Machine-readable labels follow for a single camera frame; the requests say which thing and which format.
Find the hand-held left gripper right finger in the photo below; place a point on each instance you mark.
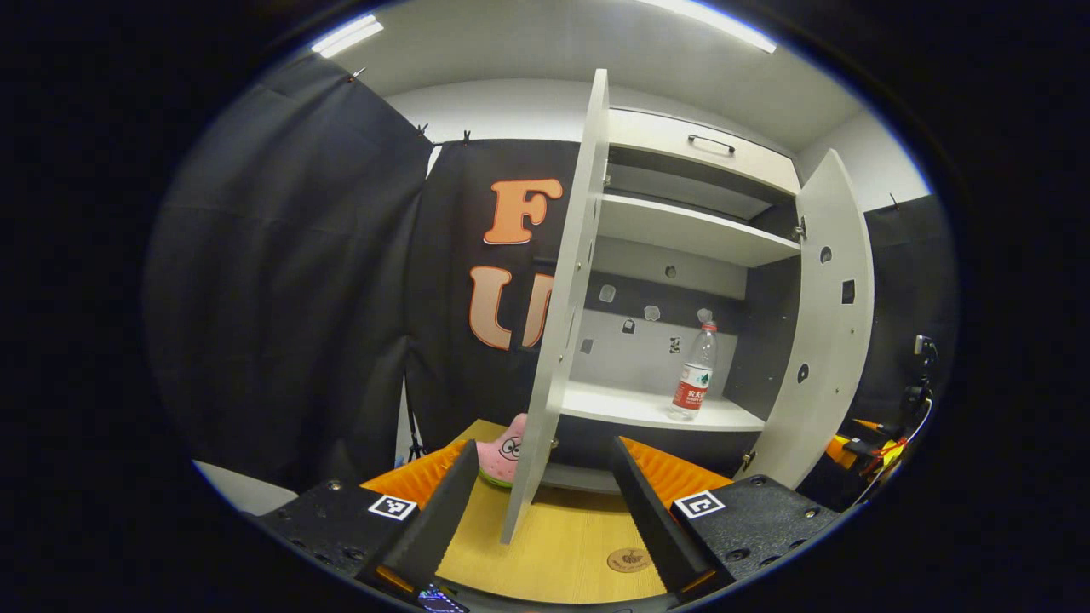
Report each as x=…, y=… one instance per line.
x=656, y=519

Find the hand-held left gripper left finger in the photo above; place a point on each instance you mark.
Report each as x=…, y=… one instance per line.
x=430, y=524

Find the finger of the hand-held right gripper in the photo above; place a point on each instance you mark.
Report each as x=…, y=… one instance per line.
x=864, y=447

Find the clear red label water bottle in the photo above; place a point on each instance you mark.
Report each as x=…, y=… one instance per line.
x=694, y=383

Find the round wooden coaster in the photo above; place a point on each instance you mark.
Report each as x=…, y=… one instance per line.
x=628, y=560

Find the black backdrop stand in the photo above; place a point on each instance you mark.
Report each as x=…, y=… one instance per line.
x=415, y=434

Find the pink star plush toy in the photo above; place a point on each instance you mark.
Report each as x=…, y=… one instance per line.
x=502, y=451

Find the white cabinet shelf board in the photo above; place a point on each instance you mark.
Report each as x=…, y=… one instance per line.
x=681, y=226
x=630, y=407

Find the white and grey cabinet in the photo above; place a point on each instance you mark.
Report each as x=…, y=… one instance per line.
x=766, y=332

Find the black backdrop cloth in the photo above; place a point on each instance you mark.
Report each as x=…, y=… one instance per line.
x=281, y=281

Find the white cabinet drawer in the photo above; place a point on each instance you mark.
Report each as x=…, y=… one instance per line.
x=664, y=140

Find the ceiling light strip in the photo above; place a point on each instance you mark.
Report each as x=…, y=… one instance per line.
x=347, y=36

